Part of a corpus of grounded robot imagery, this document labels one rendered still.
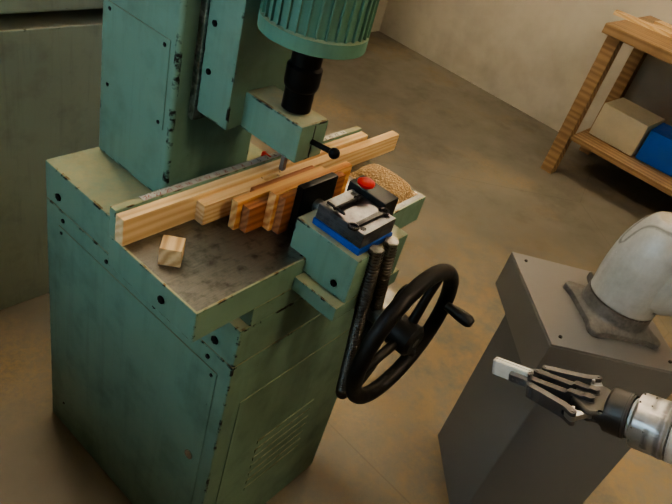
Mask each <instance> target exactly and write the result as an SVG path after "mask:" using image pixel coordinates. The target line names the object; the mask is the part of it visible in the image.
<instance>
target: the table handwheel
mask: <svg viewBox="0 0 672 504"><path fill-rule="evenodd" d="M442 282H443V285H442V289H441V292H440V295H439V298H438V300H437V302H436V304H435V306H434V308H433V310H432V312H431V314H430V316H429V317H428V319H427V321H426V322H425V324H424V326H423V327H422V326H421V325H419V324H418V322H419V320H420V318H421V316H422V315H423V313H424V311H425V309H426V308H427V306H428V304H429V302H430V301H431V299H432V298H433V296H434V295H435V293H436V291H437V290H438V288H439V287H440V285H441V284H442ZM458 286H459V275H458V272H457V270H456V269H455V267H453V266H452V265H450V264H438V265H435V266H432V267H430V268H428V269H427V270H425V271H423V272H422V273H421V274H419V275H418V276H417V277H416V278H414V279H413V280H412V281H411V282H410V283H409V284H408V285H407V286H405V287H404V288H403V289H402V290H401V291H400V293H399V294H398V295H397V296H396V297H395V298H394V299H393V300H392V301H391V302H390V304H389V305H388V306H387V307H386V308H385V307H384V306H383V308H382V309H380V310H374V311H372V310H371V308H370V309H369V313H368V317H367V320H369V321H370V322H371V323H372V324H373V326H372V327H371V328H370V330H369V331H368V333H367V335H366V336H365V338H364V339H363V341H362V343H361V344H360V346H359V348H358V350H357V352H356V354H355V356H354V358H353V360H352V362H351V364H350V367H349V370H348V373H347V376H346V381H345V392H346V395H347V397H348V399H349V400H350V401H351V402H353V403H355V404H365V403H368V402H370V401H373V400H374V399H376V398H378V397H379V396H381V395H382V394H383V393H385V392H386V391H387V390H388V389H389V388H390V387H392V386H393V385H394V384H395V383H396V382H397V381H398V380H399V379H400V378H401V377H402V376H403V375H404V374H405V373H406V372H407V370H408V369H409V368H410V367H411V366H412V365H413V364H414V362H415V361H416V360H417V359H418V358H419V356H420V355H421V354H422V352H423V351H424V350H425V348H426V347H427V346H428V344H429V343H430V342H431V340H432V339H433V337H434V336H435V334H436V333H437V331H438V330H439V328H440V326H441V325H442V323H443V321H444V319H445V318H446V316H447V314H448V312H447V311H445V310H444V307H445V305H446V304H447V303H448V302H450V303H452V304H453V302H454V299H455V296H456V294H457V290H458ZM422 295H423V296H422ZM421 296H422V298H421V299H420V301H419V302H418V304H417V305H416V307H415V308H414V310H413V312H412V313H411V315H410V316H407V315H406V314H405V313H406V312H407V310H408V309H409V308H410V307H411V306H412V305H413V304H414V303H415V302H416V301H417V300H418V299H419V298H420V297H421ZM384 341H385V342H386V344H385V345H384V346H383V347H382V348H381V349H380V350H379V351H378V349H379V348H380V346H381V345H382V343H383V342H384ZM394 350H396V351H397V352H398V353H400V354H401V356H400V357H399V358H398V359H397V360H396V361H395V363H394V364H393V365H392V366H391V367H390V368H389V369H388V370H386V371H385V372H384V373H383V374H382V375H381V376H380V377H378V378H377V379H376V380H375V381H373V382H372V383H370V384H369V385H367V386H365V387H362V384H363V380H364V377H365V376H366V375H367V374H368V373H369V372H370V371H371V370H372V369H373V368H374V367H375V366H376V365H378V364H379V363H380V362H381V361H382V360H383V359H385V358H386V357H387V356H388V355H389V354H391V353H392V352H393V351H394ZM377 351H378V352H377Z"/></svg>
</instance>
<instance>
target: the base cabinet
mask: <svg viewBox="0 0 672 504"><path fill-rule="evenodd" d="M47 231H48V264H49V296H50V329H51V362H52V395H53V412H54V413H55V414H56V416H57V417H58V418H59V419H60V420H61V421H62V423H63V424H64V425H65V426H66V427H67V428H68V429H69V431H70V432H71V433H72V434H73V435H74V436H75V438H76V439H77V440H78V441H79V442H80V443H81V445H82V446H83V447H84V448H85V449H86V450H87V452H88V453H89V454H90V455H91V456H92V457H93V459H94V460H95V461H96V462H97V463H98V464H99V466H100V467H101V468H102V469H103V470H104V471H105V472H106V474H107V475H108V476H109V477H110V478H111V479H112V481H113V482H114V483H115V484H116V485H117V486H118V488H119V489H120V490H121V491H122V492H123V493H124V495H125V496H126V497H127V498H128V499H129V500H130V502H131V503H132V504H265V503H266V502H268V501H269V500H270V499H271V498H272V497H273V496H275V495H276V494H277V493H278V492H279V491H280V490H282V489H283V488H284V487H285V486H286V485H287V484H289V483H290V482H291V481H292V480H293V479H294V478H296V477H297V476H298V475H299V474H300V473H302V472H303V471H304V470H305V469H306V468H307V467H309V466H310V465H311V464H312V462H313V459H314V457H315V454H316V451H317V449H318V446H319V444H320V441H321V438H322V436H323V433H324V430H325V428H326V425H327V423H328V420H329V417H330V415H331V412H332V409H333V407H334V404H335V402H336V399H337V396H336V392H335V391H336V386H337V382H338V377H339V373H340V369H341V365H342V361H343V356H344V352H345V348H346V344H347V340H348V335H349V331H350V327H351V323H352V319H353V314H354V309H351V310H350V311H348V312H347V313H345V314H343V315H342V316H340V317H339V318H337V319H336V320H334V321H330V320H329V319H328V318H326V317H325V316H324V315H323V314H320V315H318V316H316V317H315V318H313V319H311V320H310V321H308V322H307V323H305V324H303V325H302V326H300V327H299V328H297V329H295V330H294V331H292V332H290V333H289V334H287V335H286V336H284V337H282V338H281V339H279V340H277V341H276V342H274V343H273V344H271V345H269V346H268V347H266V348H265V349H263V350H261V351H260V352H258V353H256V354H255V355H253V356H252V357H250V358H248V359H247V360H245V361H243V362H242V363H240V364H239V365H237V366H235V367H231V366H230V365H229V364H228V363H227V362H226V361H225V360H224V359H223V358H221V357H220V356H219V355H218V354H217V353H216V352H215V351H214V350H213V349H212V348H211V347H210V346H208V345H207V344H206V343H205V342H204V341H203V340H202V339H201V338H200V339H198V340H196V341H195V342H191V341H190V340H189V339H187V338H186V337H185V336H184V335H183V334H182V333H181V332H180V331H179V330H178V329H177V328H176V327H175V326H174V325H172V324H171V323H170V322H169V321H168V320H167V319H166V318H165V317H164V316H163V315H162V314H161V313H160V312H159V311H158V310H156V309H155V308H154V307H153V306H152V305H151V304H150V303H149V302H148V301H147V300H146V299H145V298H144V297H143V296H141V295H140V294H139V293H138V292H137V291H136V290H135V289H134V288H133V287H132V286H131V285H130V284H129V283H128V282H127V281H125V280H124V279H123V278H122V277H121V276H120V275H119V274H118V273H117V272H116V271H115V270H114V269H113V268H112V267H110V266H109V264H108V252H107V251H106V250H104V249H103V248H102V247H101V246H100V245H99V244H98V243H97V242H96V241H95V240H94V239H93V238H91V237H90V236H89V235H88V234H87V233H86V232H85V231H84V230H83V229H82V228H81V227H80V226H78V225H77V224H76V223H75V222H74V221H73V220H72V219H71V218H70V217H69V216H68V215H67V214H65V213H64V212H63V211H62V210H61V209H60V208H59V207H58V206H57V205H56V204H55V203H54V202H52V201H51V200H50V199H49V198H48V197H47Z"/></svg>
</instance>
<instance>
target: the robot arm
mask: <svg viewBox="0 0 672 504"><path fill-rule="evenodd" d="M587 281H588V284H587V286H586V285H581V284H578V283H575V282H572V281H566V282H565V284H564V285H563V288H564V289H565V291H566V292H567V293H568V294H569V295H570V297H571V299H572V301H573V302H574V304H575V306H576V308H577V310H578V311H579V313H580V315H581V317H582V319H583V321H584V322H585V325H586V330H587V332H588V333H589V334H590V335H591V336H593V337H596V338H609V339H614V340H619V341H624V342H629V343H633V344H638V345H643V346H646V347H648V348H651V349H654V350H657V349H658V348H659V346H660V345H661V343H660V341H659V339H658V338H657V337H656V336H655V335H654V334H653V332H652V331H651V330H650V328H649V324H650V322H651V321H652V319H653V318H654V317H655V315H656V314H657V315H663V316H672V212H665V211H661V212H657V213H652V214H649V215H647V216H645V217H644V218H642V219H640V220H639V221H638V222H636V223H635V224H633V225H632V226H631V227H630V228H629V229H627V230H626V231H625V232H624V233H623V234H622V235H621V236H620V238H619V239H618V240H617V241H616V242H615V244H614V245H613V246H612V248H611V249H610V250H609V252H608V253H607V255H606V256H605V258H604V259H603V261H602V262H601V264H600V266H599V267H598V269H597V271H596V272H594V271H592V272H589V274H588V275H587ZM549 372H550V373H549ZM492 374H495V375H497V376H500V377H502V378H505V379H507V380H509V381H510V382H513V383H515V384H518V385H521V386H523V387H525V388H526V391H525V396H526V397H527V398H529V399H530V400H532V401H534V402H535V403H537V404H539V405H540V406H542V407H544V408H546V409H547V410H549V411H551V412H552V413H554V414H556V415H557V416H559V417H561V418H562V419H563V420H564V421H565V422H566V423H567V424H568V425H570V426H574V425H575V421H577V420H581V419H583V420H585V421H587V422H594V423H597V424H599V426H600V428H601V430H602V431H603V432H605V433H608V434H610V435H613V436H615V437H618V438H620V439H623V438H626V443H627V445H628V446H629V447H630V448H633V449H635V450H638V451H640V452H642V453H645V454H647V455H650V456H652V457H655V458H656V459H658V460H662V461H664V462H666V463H668V464H670V465H672V401H669V400H666V399H664V398H661V397H658V396H655V395H652V394H649V393H644V394H642V395H641V397H640V398H639V396H638V395H637V394H636V393H633V392H631V391H628V390H625V389H622V388H619V387H615V388H613V389H612V391H611V390H609V389H608V388H607V387H604V386H603V385H602V376H600V375H587V374H583V373H578V372H574V371H569V370H565V369H561V368H556V367H552V366H547V365H543V366H542V368H541V369H531V368H529V367H526V366H523V365H520V364H516V363H514V362H511V361H508V360H506V359H503V358H500V357H496V358H495V359H493V366H492Z"/></svg>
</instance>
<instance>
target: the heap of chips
mask: <svg viewBox="0 0 672 504"><path fill-rule="evenodd" d="M362 175H365V176H366V177H369V178H371V179H372V180H373V181H374V182H375V183H377V184H378V185H380V186H381V187H383V188H384V189H386V190H387V191H389V192H390V193H392V194H393V195H395V196H396V197H398V198H399V199H398V202H397V204H399V203H401V202H403V201H405V200H407V199H409V198H411V197H413V196H415V195H417V194H418V193H416V192H415V191H413V190H411V187H410V185H409V184H408V183H407V182H406V181H405V180H403V179H402V178H401V177H399V176H398V175H397V174H395V173H394V172H392V171H390V170H389V169H387V168H385V167H383V166H381V165H378V164H368V165H366V166H363V167H361V168H359V169H358V170H356V171H354V172H351V173H350V175H349V176H350V177H352V178H353V179H355V178H357V177H360V176H362Z"/></svg>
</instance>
